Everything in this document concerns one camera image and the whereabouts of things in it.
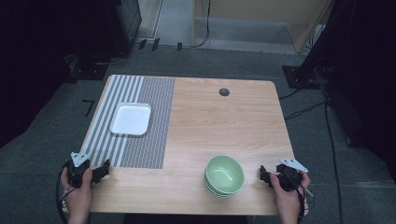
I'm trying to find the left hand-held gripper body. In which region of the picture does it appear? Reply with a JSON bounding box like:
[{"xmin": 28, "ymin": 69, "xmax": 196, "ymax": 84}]
[{"xmin": 66, "ymin": 151, "xmax": 93, "ymax": 189}]

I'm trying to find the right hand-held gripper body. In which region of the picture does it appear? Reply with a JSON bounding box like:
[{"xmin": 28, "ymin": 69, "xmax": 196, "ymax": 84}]
[{"xmin": 275, "ymin": 157, "xmax": 309, "ymax": 192}]

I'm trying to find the person's left hand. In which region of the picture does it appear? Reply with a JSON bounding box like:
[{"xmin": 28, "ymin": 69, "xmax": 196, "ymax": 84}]
[{"xmin": 60, "ymin": 167, "xmax": 94, "ymax": 218}]

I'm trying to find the person's right hand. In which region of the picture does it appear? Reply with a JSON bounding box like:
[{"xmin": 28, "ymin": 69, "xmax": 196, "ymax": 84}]
[{"xmin": 268, "ymin": 171, "xmax": 312, "ymax": 218}]

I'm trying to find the green bowl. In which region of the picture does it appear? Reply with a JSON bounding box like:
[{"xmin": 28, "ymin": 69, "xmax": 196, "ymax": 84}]
[
  {"xmin": 204, "ymin": 170, "xmax": 241, "ymax": 198},
  {"xmin": 203, "ymin": 178, "xmax": 236, "ymax": 200},
  {"xmin": 205, "ymin": 155, "xmax": 246, "ymax": 195}
]

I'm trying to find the white square plate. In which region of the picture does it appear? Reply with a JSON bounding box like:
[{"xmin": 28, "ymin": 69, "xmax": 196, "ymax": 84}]
[{"xmin": 108, "ymin": 102, "xmax": 152, "ymax": 137}]

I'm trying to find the grey striped placemat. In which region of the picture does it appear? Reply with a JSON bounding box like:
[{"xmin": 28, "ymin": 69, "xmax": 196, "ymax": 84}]
[{"xmin": 79, "ymin": 74, "xmax": 177, "ymax": 170}]

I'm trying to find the black stand base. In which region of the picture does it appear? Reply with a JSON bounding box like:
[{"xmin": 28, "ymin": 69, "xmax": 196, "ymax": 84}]
[
  {"xmin": 281, "ymin": 64, "xmax": 322, "ymax": 91},
  {"xmin": 64, "ymin": 53, "xmax": 109, "ymax": 82}
]

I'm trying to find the dark cabinet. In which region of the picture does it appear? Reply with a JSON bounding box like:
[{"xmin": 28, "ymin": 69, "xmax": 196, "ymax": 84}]
[{"xmin": 104, "ymin": 0, "xmax": 143, "ymax": 58}]

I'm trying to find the light wooden cabinet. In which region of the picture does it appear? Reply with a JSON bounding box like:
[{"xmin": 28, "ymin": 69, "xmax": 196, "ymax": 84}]
[{"xmin": 191, "ymin": 0, "xmax": 336, "ymax": 56}]

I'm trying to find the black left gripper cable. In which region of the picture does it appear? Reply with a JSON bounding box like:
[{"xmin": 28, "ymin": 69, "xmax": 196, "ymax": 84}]
[{"xmin": 55, "ymin": 160, "xmax": 73, "ymax": 224}]

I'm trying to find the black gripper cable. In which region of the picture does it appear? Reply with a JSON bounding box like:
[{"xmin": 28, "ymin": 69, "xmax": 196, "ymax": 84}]
[
  {"xmin": 292, "ymin": 181, "xmax": 316, "ymax": 224},
  {"xmin": 55, "ymin": 160, "xmax": 73, "ymax": 224}
]

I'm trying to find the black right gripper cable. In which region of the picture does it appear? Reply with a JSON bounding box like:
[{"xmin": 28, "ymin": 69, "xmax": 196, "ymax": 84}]
[{"xmin": 292, "ymin": 181, "xmax": 316, "ymax": 224}]

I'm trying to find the black floor cable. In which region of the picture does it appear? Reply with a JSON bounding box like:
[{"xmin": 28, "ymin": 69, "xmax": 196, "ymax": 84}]
[
  {"xmin": 323, "ymin": 88, "xmax": 345, "ymax": 224},
  {"xmin": 283, "ymin": 100, "xmax": 327, "ymax": 121}
]

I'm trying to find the black hanging cable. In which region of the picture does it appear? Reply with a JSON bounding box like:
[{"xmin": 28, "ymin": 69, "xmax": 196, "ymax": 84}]
[{"xmin": 191, "ymin": 0, "xmax": 213, "ymax": 49}]

